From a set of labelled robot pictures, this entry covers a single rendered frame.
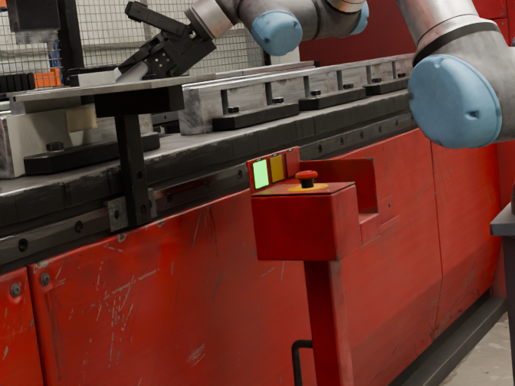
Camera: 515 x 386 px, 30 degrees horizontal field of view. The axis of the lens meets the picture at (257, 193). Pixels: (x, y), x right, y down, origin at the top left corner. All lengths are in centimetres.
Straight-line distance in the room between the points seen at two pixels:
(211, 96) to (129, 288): 59
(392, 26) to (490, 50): 243
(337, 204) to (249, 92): 58
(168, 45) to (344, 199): 41
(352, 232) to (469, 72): 61
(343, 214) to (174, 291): 32
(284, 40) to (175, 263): 42
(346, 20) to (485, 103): 58
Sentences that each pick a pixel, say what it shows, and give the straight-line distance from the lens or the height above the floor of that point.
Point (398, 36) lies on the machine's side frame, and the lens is 361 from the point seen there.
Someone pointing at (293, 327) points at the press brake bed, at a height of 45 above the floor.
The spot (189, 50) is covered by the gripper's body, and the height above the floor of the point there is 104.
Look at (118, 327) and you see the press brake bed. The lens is 154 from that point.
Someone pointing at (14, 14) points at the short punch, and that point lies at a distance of 161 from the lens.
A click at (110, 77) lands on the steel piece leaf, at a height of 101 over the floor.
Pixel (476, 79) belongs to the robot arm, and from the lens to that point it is 116.
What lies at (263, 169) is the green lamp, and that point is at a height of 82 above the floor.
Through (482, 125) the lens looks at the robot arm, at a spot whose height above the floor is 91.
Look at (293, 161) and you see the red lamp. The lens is 183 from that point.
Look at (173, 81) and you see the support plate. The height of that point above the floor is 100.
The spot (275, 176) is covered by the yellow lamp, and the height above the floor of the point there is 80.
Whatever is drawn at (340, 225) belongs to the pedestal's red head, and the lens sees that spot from 165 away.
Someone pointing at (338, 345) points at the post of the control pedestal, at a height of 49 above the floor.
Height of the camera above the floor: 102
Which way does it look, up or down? 8 degrees down
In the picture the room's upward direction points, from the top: 7 degrees counter-clockwise
